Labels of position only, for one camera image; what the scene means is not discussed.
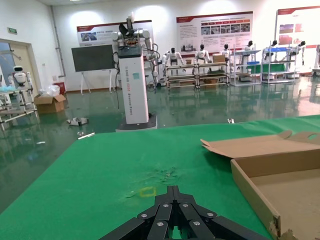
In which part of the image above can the wide white red wall poster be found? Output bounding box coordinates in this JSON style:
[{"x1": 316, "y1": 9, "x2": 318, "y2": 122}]
[{"x1": 176, "y1": 11, "x2": 254, "y2": 55}]

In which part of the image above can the open brown cardboard box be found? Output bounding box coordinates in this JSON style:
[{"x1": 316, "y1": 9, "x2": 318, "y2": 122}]
[{"x1": 199, "y1": 130, "x2": 320, "y2": 240}]

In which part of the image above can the white wall pipe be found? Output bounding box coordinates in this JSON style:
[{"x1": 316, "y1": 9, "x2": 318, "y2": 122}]
[{"x1": 51, "y1": 0, "x2": 66, "y2": 78}]

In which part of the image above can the grey floor debris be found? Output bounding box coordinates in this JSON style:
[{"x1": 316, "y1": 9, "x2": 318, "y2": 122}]
[{"x1": 66, "y1": 116, "x2": 90, "y2": 127}]

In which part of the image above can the dark screen on stand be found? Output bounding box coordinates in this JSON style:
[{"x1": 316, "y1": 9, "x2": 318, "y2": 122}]
[{"x1": 71, "y1": 44, "x2": 116, "y2": 95}]

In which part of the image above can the open cardboard box with flaps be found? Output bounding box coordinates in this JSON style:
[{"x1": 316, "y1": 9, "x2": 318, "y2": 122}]
[{"x1": 33, "y1": 93, "x2": 67, "y2": 115}]

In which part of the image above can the pipe frame workbench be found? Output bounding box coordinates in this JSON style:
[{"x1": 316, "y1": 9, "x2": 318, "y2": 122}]
[
  {"x1": 165, "y1": 63, "x2": 200, "y2": 89},
  {"x1": 196, "y1": 61, "x2": 230, "y2": 88}
]

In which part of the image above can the white black humanoid robot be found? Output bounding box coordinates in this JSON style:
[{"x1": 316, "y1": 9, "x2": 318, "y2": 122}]
[
  {"x1": 291, "y1": 41, "x2": 307, "y2": 67},
  {"x1": 161, "y1": 47, "x2": 186, "y2": 67},
  {"x1": 219, "y1": 43, "x2": 233, "y2": 62},
  {"x1": 263, "y1": 39, "x2": 278, "y2": 62},
  {"x1": 241, "y1": 40, "x2": 255, "y2": 73},
  {"x1": 193, "y1": 44, "x2": 212, "y2": 65}
]

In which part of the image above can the beige door with frame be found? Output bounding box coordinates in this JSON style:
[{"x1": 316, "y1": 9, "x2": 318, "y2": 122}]
[{"x1": 0, "y1": 38, "x2": 41, "y2": 96}]

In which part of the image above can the red bin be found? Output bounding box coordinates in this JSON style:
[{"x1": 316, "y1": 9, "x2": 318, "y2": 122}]
[{"x1": 52, "y1": 81, "x2": 66, "y2": 95}]

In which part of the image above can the white poster with red photos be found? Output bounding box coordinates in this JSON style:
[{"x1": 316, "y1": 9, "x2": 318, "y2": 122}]
[{"x1": 274, "y1": 6, "x2": 320, "y2": 50}]

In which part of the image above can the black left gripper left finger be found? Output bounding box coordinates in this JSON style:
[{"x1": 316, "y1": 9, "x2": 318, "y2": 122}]
[{"x1": 99, "y1": 186, "x2": 175, "y2": 240}]

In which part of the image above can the white pipe frame rack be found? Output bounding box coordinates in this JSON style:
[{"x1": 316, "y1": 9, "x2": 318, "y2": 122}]
[{"x1": 0, "y1": 84, "x2": 40, "y2": 131}]

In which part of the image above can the small white round-head robot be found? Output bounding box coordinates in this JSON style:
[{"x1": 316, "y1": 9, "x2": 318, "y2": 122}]
[{"x1": 7, "y1": 65, "x2": 33, "y2": 88}]

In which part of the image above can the white metal shelf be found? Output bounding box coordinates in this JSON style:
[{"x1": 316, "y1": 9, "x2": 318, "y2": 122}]
[{"x1": 229, "y1": 43, "x2": 263, "y2": 87}]

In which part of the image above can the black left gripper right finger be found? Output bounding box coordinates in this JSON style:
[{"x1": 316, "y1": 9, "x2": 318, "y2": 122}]
[{"x1": 173, "y1": 186, "x2": 272, "y2": 240}]

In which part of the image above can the green panel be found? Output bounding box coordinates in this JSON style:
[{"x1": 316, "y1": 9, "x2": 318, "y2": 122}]
[{"x1": 262, "y1": 63, "x2": 286, "y2": 74}]

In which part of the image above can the clear plastic bag pile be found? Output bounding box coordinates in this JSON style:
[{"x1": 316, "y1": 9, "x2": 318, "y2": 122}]
[{"x1": 37, "y1": 84, "x2": 61, "y2": 98}]

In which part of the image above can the white shelf with blue trays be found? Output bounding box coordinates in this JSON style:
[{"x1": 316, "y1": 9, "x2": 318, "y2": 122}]
[{"x1": 261, "y1": 42, "x2": 300, "y2": 85}]

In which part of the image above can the white strip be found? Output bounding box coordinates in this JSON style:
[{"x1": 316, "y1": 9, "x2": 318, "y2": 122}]
[{"x1": 77, "y1": 131, "x2": 96, "y2": 140}]

